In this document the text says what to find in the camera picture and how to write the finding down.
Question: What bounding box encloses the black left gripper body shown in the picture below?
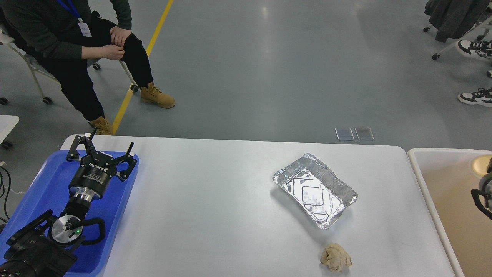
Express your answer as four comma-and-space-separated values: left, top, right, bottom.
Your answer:
69, 156, 123, 200

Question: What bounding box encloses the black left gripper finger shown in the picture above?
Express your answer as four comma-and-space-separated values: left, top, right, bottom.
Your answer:
66, 127, 100, 162
115, 142, 137, 181

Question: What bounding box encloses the white paper cup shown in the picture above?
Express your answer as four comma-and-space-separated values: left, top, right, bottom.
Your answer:
470, 154, 492, 178

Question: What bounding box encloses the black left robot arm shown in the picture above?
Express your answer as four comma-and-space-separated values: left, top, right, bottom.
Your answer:
1, 132, 138, 277

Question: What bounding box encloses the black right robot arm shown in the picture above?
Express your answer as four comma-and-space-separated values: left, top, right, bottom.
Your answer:
470, 155, 492, 219

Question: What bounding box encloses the blue plastic tray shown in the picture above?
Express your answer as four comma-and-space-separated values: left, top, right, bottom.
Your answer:
1, 150, 138, 277

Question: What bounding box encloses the small white side table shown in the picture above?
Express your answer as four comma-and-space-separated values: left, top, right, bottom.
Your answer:
0, 115, 19, 150

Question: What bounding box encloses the grey office chair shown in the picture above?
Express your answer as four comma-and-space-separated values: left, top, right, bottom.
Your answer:
0, 26, 140, 105

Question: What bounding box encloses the person in dark clothes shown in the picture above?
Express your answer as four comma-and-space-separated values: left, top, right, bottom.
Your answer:
1, 0, 176, 135

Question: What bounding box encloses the aluminium foil tray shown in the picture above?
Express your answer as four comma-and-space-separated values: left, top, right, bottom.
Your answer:
272, 153, 358, 230

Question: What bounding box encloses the left clear floor plate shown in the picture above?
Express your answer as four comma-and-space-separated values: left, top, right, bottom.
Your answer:
335, 127, 355, 141

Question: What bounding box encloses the clear floor plate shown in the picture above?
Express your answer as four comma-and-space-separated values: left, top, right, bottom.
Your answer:
355, 127, 375, 141
335, 127, 355, 141

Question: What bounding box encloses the right clear floor plate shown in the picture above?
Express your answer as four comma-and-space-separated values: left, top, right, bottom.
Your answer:
355, 127, 375, 141

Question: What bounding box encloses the beige plastic bin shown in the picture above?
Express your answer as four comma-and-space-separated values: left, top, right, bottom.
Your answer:
407, 148, 492, 277

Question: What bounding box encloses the black white sneaker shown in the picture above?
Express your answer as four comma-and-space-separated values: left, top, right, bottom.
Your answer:
456, 40, 492, 60
457, 88, 492, 108

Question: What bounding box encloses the black cable at left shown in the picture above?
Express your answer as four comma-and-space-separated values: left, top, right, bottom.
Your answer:
0, 164, 13, 224

